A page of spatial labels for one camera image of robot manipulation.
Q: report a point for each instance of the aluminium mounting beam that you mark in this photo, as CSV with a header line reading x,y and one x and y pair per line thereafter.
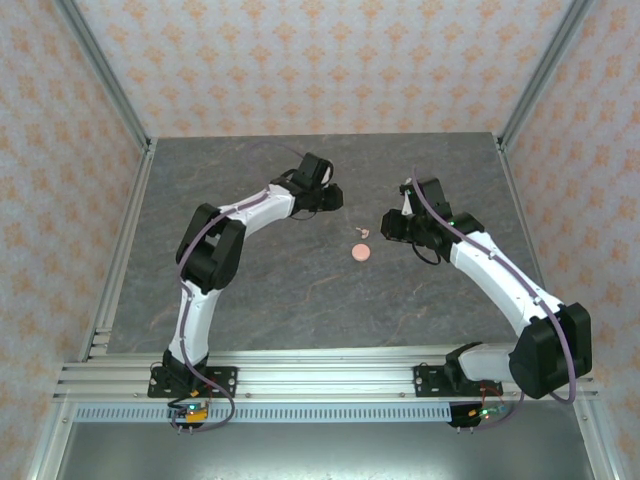
x,y
325,380

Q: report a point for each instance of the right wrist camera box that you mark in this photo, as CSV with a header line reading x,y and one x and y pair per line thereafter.
x,y
409,205

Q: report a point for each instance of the pink earbud charging case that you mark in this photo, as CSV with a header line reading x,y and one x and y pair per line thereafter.
x,y
361,252

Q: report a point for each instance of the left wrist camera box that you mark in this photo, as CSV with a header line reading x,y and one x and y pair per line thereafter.
x,y
326,172

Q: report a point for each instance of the aluminium table side rail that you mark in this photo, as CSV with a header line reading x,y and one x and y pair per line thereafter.
x,y
135,200
520,210

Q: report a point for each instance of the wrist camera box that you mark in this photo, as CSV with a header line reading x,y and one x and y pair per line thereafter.
x,y
326,172
409,205

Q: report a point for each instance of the grey metal sheet panel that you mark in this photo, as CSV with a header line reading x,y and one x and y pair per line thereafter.
x,y
325,450

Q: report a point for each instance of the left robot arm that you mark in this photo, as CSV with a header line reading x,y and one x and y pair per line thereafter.
x,y
200,320

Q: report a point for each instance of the aluminium frame post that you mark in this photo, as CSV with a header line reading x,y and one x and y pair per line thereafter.
x,y
100,65
545,65

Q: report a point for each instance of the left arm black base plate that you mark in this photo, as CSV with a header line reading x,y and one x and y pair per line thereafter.
x,y
225,380

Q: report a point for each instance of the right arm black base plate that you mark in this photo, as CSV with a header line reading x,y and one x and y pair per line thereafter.
x,y
427,382

